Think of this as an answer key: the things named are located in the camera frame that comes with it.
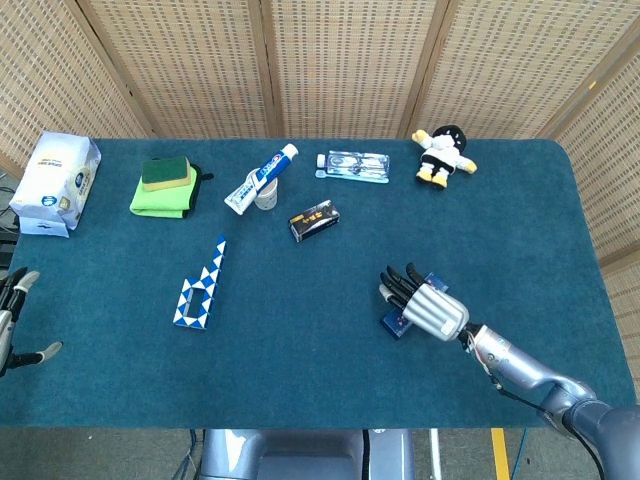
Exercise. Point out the black grey left robot hand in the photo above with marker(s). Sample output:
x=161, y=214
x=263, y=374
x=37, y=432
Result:
x=15, y=295

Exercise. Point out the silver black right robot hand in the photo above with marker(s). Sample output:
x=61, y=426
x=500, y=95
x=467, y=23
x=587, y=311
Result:
x=435, y=312

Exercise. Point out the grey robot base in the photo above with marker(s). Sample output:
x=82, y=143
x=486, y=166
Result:
x=300, y=455

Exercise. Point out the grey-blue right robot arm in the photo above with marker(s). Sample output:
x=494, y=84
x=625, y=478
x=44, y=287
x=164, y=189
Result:
x=515, y=360

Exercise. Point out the large white tissue pack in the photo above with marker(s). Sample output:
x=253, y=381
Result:
x=55, y=175

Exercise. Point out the white table leg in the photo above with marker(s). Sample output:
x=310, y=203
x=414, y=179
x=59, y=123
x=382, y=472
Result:
x=435, y=455

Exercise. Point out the teal table cover cloth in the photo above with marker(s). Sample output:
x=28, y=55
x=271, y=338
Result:
x=300, y=360

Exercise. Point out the light blue toothbrush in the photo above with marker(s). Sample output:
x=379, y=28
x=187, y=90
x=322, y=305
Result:
x=370, y=179

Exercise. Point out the black gold printed box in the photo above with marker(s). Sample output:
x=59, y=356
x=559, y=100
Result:
x=315, y=220

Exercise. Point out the black white plush toy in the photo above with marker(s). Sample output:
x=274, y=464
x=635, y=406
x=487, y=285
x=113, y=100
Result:
x=442, y=155

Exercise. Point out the green microfiber cloth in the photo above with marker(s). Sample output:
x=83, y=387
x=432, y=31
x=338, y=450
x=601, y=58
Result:
x=160, y=202

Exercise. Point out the yellow green sponge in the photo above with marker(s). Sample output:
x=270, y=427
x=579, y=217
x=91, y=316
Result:
x=165, y=172

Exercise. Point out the white paper cup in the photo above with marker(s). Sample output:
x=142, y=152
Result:
x=267, y=200

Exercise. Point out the blue white snake puzzle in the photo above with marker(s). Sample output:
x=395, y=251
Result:
x=216, y=260

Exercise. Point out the blue white toothpaste tube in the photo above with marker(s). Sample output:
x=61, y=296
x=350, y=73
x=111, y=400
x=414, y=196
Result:
x=260, y=175

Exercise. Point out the woven wooden folding screen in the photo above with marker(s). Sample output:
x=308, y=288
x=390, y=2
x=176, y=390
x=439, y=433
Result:
x=350, y=65

